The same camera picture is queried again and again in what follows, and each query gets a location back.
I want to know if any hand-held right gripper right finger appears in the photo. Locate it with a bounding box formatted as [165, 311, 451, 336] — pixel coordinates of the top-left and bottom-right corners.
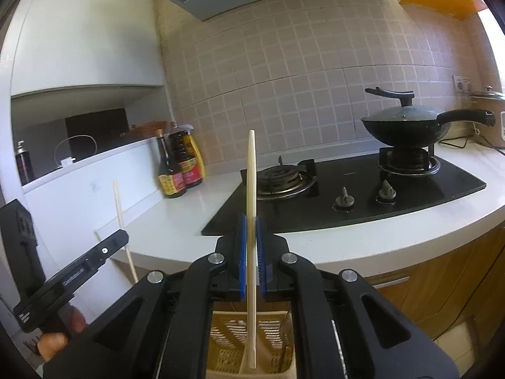
[255, 216, 460, 379]

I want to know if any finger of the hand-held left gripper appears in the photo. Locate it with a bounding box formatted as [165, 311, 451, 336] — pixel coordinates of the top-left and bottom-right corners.
[81, 229, 130, 271]

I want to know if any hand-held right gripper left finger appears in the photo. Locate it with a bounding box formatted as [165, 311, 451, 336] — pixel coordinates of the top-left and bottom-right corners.
[43, 213, 248, 379]

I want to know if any pale wooden chopstick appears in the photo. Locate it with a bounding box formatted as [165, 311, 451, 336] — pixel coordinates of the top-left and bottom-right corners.
[246, 129, 259, 369]
[113, 180, 139, 285]

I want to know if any beige plastic utensil basket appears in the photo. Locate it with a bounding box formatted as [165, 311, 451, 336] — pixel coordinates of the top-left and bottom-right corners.
[207, 310, 296, 379]

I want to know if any person's left hand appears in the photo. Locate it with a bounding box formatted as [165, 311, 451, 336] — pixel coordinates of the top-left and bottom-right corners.
[37, 307, 89, 362]

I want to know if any black glass gas stove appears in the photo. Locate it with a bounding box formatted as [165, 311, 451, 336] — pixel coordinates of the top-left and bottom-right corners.
[201, 154, 487, 237]

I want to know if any round stove burner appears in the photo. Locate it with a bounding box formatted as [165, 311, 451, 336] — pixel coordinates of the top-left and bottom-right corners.
[256, 159, 318, 200]
[377, 145, 441, 177]

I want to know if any dark soy sauce bottle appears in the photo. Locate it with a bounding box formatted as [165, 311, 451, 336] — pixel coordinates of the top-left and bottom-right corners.
[155, 129, 187, 199]

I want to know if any grey stove knob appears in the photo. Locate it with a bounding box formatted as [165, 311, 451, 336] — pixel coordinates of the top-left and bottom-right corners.
[376, 179, 397, 204]
[333, 187, 355, 210]

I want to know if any red label sauce bottle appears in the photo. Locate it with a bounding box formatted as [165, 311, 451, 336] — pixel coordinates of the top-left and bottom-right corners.
[169, 122, 204, 189]

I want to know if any yellow plastic bottle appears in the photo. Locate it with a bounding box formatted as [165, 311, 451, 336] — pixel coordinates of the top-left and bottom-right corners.
[185, 124, 207, 181]

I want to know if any dark pump bottle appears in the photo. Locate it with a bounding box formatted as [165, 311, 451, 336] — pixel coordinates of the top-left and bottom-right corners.
[15, 140, 36, 186]

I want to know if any wooden base cabinet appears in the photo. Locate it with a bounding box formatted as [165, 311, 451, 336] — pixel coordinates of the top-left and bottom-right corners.
[366, 224, 505, 368]

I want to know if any glass wok lid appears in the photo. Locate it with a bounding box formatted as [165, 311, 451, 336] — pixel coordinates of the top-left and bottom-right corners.
[361, 87, 439, 122]

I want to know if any rice cooker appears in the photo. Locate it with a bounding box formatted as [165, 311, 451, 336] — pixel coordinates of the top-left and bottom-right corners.
[467, 85, 505, 151]

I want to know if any white cable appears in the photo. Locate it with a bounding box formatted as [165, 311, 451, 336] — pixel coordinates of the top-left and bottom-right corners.
[53, 135, 98, 171]

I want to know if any metal cabinet handle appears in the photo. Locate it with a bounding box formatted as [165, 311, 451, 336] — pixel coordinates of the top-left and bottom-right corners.
[370, 276, 411, 290]

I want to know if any black wok with handle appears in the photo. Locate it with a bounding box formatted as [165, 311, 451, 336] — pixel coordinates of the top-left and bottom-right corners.
[360, 107, 496, 149]

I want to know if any black power cable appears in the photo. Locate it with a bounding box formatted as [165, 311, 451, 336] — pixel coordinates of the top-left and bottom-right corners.
[438, 131, 505, 151]

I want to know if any wall power outlet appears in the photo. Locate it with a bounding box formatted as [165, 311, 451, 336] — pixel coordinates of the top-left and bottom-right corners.
[452, 75, 473, 94]

